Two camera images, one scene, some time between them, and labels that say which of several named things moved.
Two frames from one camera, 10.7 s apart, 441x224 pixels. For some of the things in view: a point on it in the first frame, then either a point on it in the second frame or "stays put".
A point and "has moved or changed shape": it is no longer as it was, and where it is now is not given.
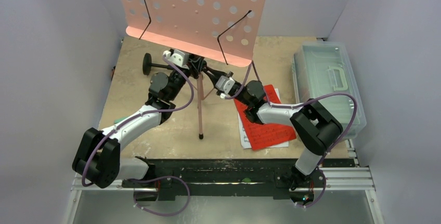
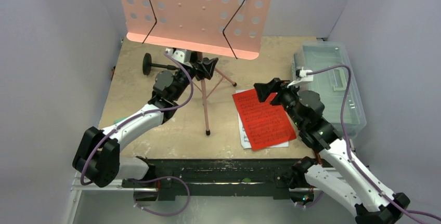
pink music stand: [215, 16] has moved or changed shape
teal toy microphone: [117, 120] stays put
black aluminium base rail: [230, 179] stays put
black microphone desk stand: [147, 64] stays put
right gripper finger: [213, 74] → [263, 90]
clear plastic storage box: [324, 72] stays put
